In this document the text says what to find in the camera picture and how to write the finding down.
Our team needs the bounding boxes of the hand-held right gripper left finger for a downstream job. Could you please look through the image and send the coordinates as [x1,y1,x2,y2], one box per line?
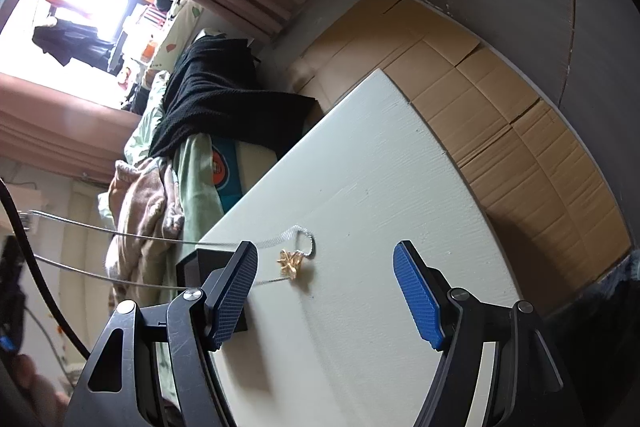
[65,241,259,427]

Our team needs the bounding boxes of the white table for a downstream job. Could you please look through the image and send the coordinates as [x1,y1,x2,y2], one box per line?
[292,0,633,319]

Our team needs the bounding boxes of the hanging dark clothes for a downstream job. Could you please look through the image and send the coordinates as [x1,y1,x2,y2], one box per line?
[31,19,119,68]

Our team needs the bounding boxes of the black square box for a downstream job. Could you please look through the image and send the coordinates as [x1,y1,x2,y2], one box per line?
[176,248,250,334]

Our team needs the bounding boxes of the person's left hand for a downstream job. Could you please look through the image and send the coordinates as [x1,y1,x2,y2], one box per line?
[7,353,72,427]

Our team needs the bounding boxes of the green bedsheet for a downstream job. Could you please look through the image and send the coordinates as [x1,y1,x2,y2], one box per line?
[97,69,227,260]

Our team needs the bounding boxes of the printed window seat cushion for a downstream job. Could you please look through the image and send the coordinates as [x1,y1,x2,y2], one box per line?
[147,0,207,71]

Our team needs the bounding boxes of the silver necklace with gold pendant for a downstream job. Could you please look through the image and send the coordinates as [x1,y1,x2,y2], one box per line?
[27,209,319,294]

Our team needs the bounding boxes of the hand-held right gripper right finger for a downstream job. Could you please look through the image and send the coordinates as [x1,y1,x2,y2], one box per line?
[392,241,573,427]

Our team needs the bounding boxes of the teal printed mattress cover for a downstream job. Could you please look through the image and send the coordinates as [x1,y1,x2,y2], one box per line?
[211,138,282,208]

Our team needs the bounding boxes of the beige fleece blanket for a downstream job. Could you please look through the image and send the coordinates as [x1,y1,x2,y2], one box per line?
[102,157,187,307]

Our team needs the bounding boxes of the white padded headboard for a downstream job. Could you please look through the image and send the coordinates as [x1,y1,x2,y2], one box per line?
[20,177,122,360]

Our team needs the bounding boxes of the person's grey pants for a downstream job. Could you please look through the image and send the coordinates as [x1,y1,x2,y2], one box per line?
[595,249,640,309]

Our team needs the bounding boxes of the black knitted blanket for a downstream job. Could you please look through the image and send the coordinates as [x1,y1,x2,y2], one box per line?
[149,38,319,158]

